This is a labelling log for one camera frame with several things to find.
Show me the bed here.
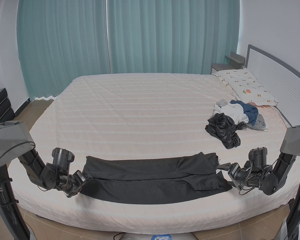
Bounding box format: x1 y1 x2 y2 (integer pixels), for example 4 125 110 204
7 44 300 235

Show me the blue-green curtain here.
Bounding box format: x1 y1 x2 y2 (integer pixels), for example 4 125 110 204
17 0 112 100
107 0 241 75

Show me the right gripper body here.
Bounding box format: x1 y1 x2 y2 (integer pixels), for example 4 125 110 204
228 163 250 190

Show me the white printed pillow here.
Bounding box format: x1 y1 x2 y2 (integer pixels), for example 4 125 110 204
212 68 279 107

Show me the grey bedside table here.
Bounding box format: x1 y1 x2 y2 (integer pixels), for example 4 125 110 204
211 51 245 75

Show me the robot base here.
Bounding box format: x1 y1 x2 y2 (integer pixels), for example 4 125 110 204
123 232 195 240

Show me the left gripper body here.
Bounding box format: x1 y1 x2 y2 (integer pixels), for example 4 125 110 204
66 170 93 199

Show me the black long-sleeved top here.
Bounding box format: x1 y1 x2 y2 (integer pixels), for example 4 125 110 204
78 152 233 204

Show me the pile of clothes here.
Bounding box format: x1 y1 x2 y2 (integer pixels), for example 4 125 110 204
205 99 269 150

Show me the black chest of drawers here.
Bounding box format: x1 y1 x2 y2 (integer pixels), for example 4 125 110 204
0 88 15 123

